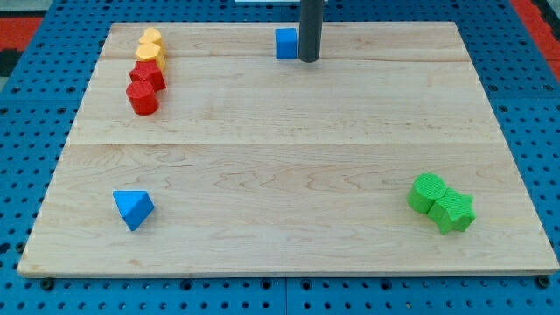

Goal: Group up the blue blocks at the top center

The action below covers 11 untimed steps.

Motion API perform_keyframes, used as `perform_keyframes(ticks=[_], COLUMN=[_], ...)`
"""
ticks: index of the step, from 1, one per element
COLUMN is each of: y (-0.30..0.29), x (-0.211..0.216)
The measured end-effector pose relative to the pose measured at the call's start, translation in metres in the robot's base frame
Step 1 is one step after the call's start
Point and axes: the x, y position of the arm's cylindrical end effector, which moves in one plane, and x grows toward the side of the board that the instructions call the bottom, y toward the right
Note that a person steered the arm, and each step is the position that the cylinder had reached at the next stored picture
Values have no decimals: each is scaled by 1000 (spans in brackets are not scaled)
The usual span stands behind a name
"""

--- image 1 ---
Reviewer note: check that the blue cube block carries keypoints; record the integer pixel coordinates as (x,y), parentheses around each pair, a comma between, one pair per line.
(286,43)

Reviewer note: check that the light wooden board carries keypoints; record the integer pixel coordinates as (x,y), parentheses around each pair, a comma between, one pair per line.
(259,167)

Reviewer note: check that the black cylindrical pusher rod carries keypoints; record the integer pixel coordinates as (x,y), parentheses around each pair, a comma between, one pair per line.
(310,30)

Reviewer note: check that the green cylinder block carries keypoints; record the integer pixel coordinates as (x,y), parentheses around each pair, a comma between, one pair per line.
(425,190)

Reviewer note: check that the red cylinder block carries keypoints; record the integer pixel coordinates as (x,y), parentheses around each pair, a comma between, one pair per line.
(142,97)

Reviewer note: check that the blue triangular block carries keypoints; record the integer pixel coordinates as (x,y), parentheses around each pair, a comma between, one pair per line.
(133,206)

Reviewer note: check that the red star block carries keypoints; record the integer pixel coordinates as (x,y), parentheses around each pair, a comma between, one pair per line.
(149,71)

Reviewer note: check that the yellow hexagon block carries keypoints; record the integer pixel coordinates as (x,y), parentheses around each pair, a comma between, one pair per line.
(151,52)

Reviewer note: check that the yellow heart block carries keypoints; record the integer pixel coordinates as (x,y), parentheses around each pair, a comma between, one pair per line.
(152,35)

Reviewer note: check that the green star block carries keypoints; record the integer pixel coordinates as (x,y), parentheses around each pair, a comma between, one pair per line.
(452,212)

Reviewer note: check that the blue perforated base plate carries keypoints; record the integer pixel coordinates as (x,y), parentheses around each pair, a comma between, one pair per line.
(48,53)

